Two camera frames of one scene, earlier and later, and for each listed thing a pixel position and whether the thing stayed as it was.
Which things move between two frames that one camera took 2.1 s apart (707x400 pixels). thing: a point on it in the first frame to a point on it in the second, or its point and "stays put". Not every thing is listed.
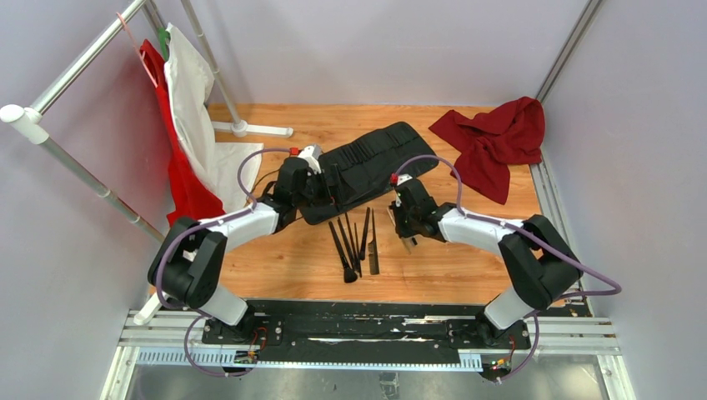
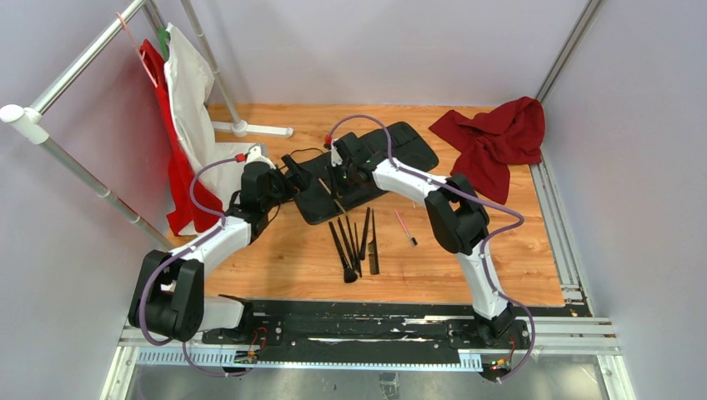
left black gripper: x=328 y=197 to x=298 y=180
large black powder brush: x=349 y=275 stays put
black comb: x=373 y=250 stays put
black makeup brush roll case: x=369 y=167 stays put
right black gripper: x=403 y=231 to x=338 y=190
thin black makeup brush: x=347 y=247 stays put
